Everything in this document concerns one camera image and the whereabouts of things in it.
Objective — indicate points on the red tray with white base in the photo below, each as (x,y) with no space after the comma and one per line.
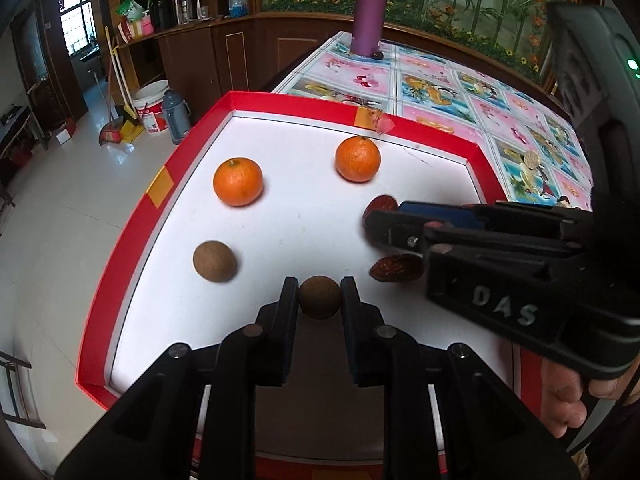
(307,221)

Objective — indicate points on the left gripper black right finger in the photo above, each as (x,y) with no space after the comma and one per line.
(364,347)

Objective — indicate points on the fruit-print pink tablecloth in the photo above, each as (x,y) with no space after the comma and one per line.
(534,151)

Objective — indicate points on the broom with yellow dustpan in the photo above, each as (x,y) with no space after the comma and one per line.
(123,126)

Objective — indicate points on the white plastic bucket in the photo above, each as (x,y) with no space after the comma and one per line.
(148,103)

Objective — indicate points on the grey-blue thermos jug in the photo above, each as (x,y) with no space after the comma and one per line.
(177,115)

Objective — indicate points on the left orange tangerine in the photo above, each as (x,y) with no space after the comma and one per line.
(238,182)

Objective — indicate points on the right orange tangerine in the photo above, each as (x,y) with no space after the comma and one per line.
(357,159)

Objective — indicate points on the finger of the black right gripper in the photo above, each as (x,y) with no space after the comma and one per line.
(398,229)

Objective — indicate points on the wooden cabinet partition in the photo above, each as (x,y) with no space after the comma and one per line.
(209,58)

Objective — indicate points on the red date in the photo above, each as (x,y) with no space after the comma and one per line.
(382,202)
(401,268)

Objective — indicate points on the brown longan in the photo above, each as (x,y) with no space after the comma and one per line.
(215,261)
(319,297)

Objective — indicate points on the orange tangerine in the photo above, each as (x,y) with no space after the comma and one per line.
(238,182)
(357,159)

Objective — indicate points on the purple thermos bottle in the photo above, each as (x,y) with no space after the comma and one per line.
(367,28)

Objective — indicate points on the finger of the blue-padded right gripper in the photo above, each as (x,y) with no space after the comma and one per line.
(459,216)

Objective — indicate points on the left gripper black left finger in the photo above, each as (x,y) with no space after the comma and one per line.
(276,342)

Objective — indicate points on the person's right hand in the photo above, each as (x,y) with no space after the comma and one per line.
(561,395)

